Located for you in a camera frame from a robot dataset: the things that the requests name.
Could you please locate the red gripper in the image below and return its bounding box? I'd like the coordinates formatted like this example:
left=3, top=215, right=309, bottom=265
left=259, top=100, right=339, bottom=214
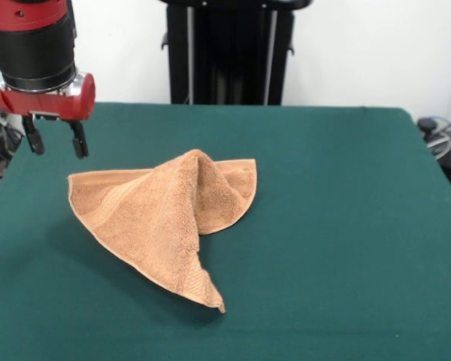
left=0, top=71, right=97, bottom=160

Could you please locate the orange terry towel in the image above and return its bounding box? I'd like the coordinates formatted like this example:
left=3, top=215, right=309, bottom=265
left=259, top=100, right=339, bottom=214
left=66, top=149, right=257, bottom=314

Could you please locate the dark green table cloth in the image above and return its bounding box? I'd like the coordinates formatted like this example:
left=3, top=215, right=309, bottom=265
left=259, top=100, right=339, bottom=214
left=0, top=102, right=451, bottom=361

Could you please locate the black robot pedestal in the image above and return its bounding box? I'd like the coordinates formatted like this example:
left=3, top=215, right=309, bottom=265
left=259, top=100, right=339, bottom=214
left=158, top=0, right=315, bottom=106

